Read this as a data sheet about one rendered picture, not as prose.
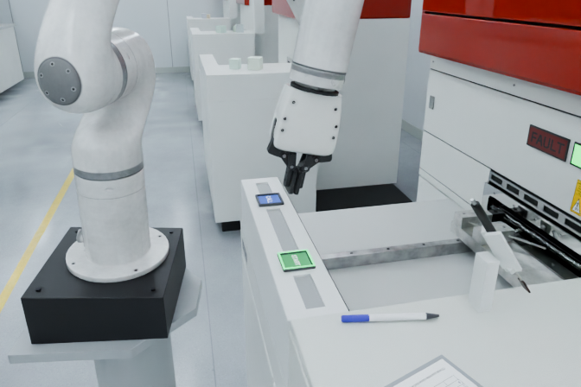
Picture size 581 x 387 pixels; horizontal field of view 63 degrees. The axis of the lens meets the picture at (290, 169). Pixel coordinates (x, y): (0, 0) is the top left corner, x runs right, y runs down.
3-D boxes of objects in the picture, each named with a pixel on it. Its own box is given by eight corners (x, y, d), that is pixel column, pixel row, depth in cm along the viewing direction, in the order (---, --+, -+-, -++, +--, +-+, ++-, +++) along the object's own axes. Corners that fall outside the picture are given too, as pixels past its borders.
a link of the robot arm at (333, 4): (292, 58, 76) (291, 63, 68) (310, -29, 72) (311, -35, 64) (343, 68, 77) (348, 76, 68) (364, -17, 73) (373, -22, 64)
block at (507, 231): (503, 233, 109) (505, 222, 108) (513, 241, 106) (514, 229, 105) (471, 237, 107) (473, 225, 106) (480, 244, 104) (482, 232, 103)
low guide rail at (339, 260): (497, 244, 117) (500, 232, 116) (502, 248, 115) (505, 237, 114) (299, 268, 107) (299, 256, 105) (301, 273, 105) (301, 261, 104)
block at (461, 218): (482, 218, 116) (484, 207, 115) (491, 225, 113) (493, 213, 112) (453, 221, 115) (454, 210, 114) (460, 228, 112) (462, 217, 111)
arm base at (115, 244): (45, 276, 86) (27, 184, 79) (96, 225, 103) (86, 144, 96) (147, 288, 84) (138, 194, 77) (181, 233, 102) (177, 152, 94)
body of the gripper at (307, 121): (339, 82, 77) (323, 147, 81) (278, 71, 75) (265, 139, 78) (355, 91, 71) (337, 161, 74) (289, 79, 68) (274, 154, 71)
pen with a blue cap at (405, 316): (437, 310, 68) (341, 314, 68) (440, 314, 67) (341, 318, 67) (437, 316, 69) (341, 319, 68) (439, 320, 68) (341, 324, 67)
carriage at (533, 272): (479, 227, 118) (481, 217, 117) (597, 321, 85) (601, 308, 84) (450, 231, 116) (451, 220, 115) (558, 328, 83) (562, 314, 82)
